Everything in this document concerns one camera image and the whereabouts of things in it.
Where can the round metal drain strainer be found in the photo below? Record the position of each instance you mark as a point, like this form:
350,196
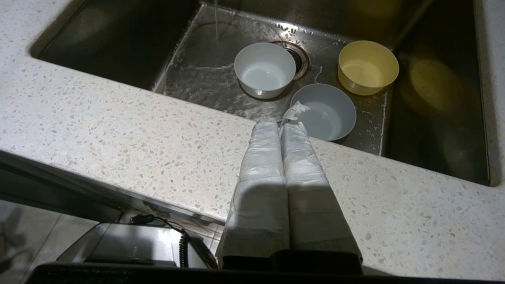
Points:
302,59

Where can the grey bowl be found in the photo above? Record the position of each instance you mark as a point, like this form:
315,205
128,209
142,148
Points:
331,116

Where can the stainless steel sink basin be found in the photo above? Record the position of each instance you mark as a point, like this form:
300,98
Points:
118,39

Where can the dark under-counter cabinet front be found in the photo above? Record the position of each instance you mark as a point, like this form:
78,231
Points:
59,189

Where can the yellow bowl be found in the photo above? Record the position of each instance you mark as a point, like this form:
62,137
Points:
367,71

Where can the running water stream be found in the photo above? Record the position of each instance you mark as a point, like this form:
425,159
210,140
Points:
216,19

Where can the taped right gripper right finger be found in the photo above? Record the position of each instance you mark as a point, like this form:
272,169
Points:
311,205

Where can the white bowl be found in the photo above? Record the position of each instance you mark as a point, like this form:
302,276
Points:
264,75

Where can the glossy grey robot chassis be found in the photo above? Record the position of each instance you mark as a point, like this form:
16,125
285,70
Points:
130,240

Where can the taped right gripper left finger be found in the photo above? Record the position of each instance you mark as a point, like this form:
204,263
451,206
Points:
260,197

